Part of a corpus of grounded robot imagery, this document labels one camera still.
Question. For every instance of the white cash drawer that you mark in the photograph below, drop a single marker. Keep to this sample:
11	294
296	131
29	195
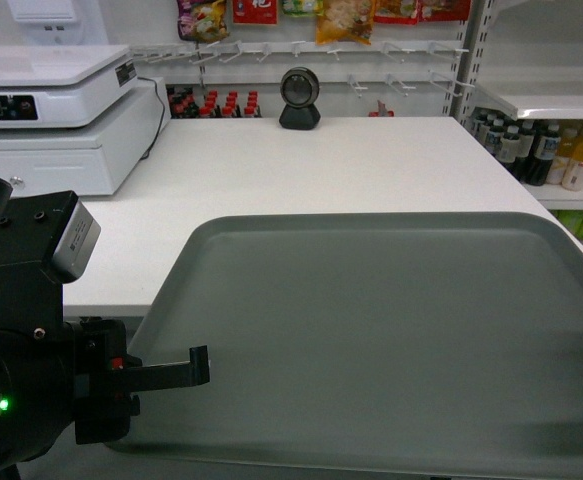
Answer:
93	160

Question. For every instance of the red snack bag hanging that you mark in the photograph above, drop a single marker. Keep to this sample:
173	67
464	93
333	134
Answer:
404	12

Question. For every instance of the white cash register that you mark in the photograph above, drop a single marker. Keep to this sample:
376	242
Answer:
67	71

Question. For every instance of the purple noodle bag hanging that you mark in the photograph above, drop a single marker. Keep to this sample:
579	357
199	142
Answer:
201	20

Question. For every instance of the white checkout counter table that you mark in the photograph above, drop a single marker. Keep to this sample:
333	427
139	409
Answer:
200	170

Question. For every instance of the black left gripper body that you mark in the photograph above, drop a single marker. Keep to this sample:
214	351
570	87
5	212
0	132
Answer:
102	408

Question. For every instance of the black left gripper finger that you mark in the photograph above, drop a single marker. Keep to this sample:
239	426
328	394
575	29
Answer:
191	373

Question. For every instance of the red spout pouch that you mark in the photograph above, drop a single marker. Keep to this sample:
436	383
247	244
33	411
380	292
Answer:
381	110

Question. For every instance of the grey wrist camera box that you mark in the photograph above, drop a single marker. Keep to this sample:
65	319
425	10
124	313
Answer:
73	235

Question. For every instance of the yellow snack bag hanging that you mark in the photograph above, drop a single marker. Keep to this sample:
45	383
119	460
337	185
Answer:
345	20

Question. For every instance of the green snack bag hanging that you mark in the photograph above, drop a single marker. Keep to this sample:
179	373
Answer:
302	7

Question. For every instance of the red packet hanging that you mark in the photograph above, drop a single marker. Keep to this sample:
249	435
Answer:
255	12

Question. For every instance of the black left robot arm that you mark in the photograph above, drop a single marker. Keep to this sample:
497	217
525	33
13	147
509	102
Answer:
56	373

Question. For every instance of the black round barcode scanner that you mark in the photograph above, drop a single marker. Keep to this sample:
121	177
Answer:
299	89

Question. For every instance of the grey rectangular serving tray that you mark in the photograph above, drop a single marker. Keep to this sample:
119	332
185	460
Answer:
429	343

